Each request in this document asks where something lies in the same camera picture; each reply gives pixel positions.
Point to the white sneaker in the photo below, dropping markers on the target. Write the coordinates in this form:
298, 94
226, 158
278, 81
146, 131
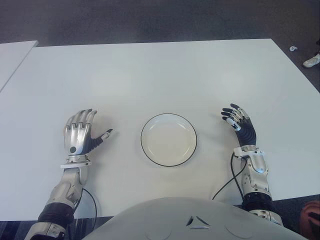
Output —
312, 61

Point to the person's bare hand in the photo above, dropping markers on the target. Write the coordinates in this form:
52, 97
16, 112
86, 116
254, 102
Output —
312, 208

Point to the white plate with black rim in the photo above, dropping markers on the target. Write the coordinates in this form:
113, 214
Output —
169, 140

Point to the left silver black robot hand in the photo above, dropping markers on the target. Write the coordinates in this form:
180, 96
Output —
76, 135

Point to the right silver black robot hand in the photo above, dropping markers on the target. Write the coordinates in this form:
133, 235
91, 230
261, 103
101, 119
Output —
247, 135

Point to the neighbouring white table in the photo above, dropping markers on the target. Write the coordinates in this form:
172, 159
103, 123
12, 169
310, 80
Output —
11, 61

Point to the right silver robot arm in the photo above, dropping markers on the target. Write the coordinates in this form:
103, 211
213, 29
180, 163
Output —
257, 175

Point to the small white floor object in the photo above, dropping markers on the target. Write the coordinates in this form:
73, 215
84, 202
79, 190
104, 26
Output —
293, 48

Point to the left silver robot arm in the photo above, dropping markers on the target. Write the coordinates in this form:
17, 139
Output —
67, 185

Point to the grey white robot torso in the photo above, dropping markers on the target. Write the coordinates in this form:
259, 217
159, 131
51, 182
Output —
195, 220

